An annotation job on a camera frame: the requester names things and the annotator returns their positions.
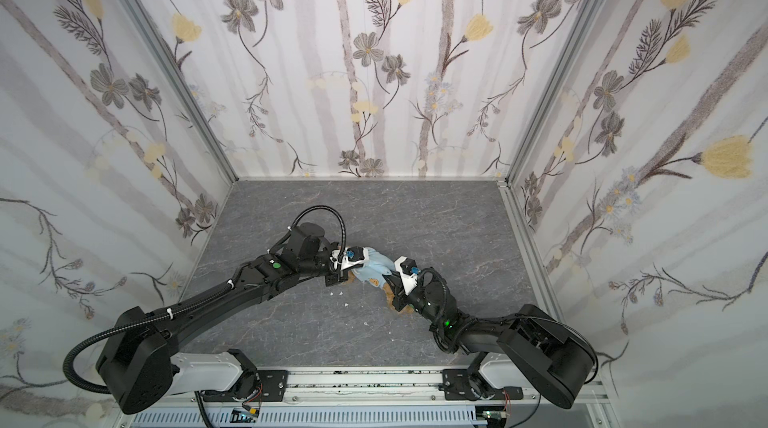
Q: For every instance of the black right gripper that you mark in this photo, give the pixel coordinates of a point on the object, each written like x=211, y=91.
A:
x=409, y=294

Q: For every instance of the light blue teddy hoodie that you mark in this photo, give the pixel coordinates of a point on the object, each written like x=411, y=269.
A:
x=374, y=269

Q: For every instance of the brown teddy bear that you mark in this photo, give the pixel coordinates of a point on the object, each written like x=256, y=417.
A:
x=391, y=299

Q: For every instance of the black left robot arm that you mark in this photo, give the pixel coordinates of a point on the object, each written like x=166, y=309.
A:
x=145, y=361

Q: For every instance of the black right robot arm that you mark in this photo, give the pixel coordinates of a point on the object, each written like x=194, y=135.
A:
x=552, y=356

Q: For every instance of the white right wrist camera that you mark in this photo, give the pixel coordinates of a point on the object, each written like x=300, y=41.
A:
x=408, y=272

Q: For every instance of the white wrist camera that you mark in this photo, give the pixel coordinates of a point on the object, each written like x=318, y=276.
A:
x=408, y=272
x=349, y=258

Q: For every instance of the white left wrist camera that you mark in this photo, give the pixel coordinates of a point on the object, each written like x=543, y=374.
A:
x=349, y=258

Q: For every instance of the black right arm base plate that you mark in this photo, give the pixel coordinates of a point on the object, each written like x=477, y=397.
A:
x=464, y=385

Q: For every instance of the white perforated cable tray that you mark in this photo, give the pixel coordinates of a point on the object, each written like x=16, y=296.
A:
x=355, y=416

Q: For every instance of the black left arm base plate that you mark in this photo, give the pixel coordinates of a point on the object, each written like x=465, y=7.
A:
x=262, y=385

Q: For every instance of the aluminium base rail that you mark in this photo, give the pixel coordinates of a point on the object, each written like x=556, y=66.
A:
x=398, y=386

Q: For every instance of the aluminium corner post left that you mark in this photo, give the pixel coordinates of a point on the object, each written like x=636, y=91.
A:
x=162, y=54

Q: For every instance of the aluminium corner post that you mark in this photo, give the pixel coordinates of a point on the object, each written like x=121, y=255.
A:
x=565, y=61
x=162, y=54

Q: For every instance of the aluminium corner post right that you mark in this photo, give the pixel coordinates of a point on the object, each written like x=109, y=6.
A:
x=565, y=61

